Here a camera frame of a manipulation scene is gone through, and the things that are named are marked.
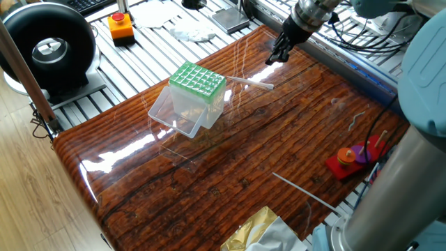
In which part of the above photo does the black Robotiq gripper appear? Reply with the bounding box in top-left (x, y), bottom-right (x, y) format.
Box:
top-left (264, 13), bottom-right (315, 67)

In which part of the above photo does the large clear pipette tip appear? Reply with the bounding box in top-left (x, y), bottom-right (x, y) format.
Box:
top-left (226, 75), bottom-right (275, 91)

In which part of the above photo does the clear pipette box green rack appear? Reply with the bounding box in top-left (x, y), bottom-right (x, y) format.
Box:
top-left (147, 61), bottom-right (227, 139)

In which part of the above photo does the silver platform scale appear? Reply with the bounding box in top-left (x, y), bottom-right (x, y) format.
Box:
top-left (211, 6), bottom-right (250, 35)

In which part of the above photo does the white crumpled tissue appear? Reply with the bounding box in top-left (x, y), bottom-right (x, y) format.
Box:
top-left (169, 19), bottom-right (217, 43)

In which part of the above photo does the black round foot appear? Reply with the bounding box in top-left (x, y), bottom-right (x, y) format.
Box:
top-left (180, 0), bottom-right (208, 10)

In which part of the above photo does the small white curled strip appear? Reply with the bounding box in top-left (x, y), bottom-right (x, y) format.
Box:
top-left (348, 111), bottom-right (366, 132)

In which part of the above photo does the wood grain table mat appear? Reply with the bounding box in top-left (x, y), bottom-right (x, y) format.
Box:
top-left (52, 24), bottom-right (410, 251)

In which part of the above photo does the white paper sheet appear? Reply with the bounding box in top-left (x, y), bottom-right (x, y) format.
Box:
top-left (130, 0), bottom-right (183, 29)

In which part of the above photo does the red peg toy base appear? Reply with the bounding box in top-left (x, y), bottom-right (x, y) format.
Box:
top-left (325, 135), bottom-right (390, 181)

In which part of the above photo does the orange emergency stop button box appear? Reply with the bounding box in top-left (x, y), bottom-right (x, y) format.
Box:
top-left (107, 12), bottom-right (137, 47)

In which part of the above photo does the gold tissue pack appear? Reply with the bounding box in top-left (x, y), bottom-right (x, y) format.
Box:
top-left (220, 205), bottom-right (308, 251)

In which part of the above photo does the black keyboard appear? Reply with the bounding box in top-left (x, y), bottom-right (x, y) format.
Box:
top-left (66, 0), bottom-right (116, 15)

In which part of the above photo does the brown slanted pole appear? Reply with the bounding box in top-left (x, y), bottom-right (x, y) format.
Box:
top-left (0, 20), bottom-right (61, 133)

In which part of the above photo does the orange topped ring stack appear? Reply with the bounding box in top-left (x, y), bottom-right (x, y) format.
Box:
top-left (336, 146), bottom-right (357, 167)

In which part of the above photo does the purple toy ring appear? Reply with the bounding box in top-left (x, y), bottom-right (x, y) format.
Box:
top-left (350, 144), bottom-right (372, 165)

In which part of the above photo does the thin white cable tie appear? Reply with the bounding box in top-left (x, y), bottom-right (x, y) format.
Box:
top-left (272, 172), bottom-right (346, 215)

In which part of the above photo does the silver metal post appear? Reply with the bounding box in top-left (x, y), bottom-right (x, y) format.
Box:
top-left (116, 0), bottom-right (132, 22)

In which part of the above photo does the thin black cord loop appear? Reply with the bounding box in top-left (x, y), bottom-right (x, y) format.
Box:
top-left (29, 107), bottom-right (55, 140)

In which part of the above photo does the black ring-shaped device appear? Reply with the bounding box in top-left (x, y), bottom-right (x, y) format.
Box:
top-left (0, 1), bottom-right (107, 105)

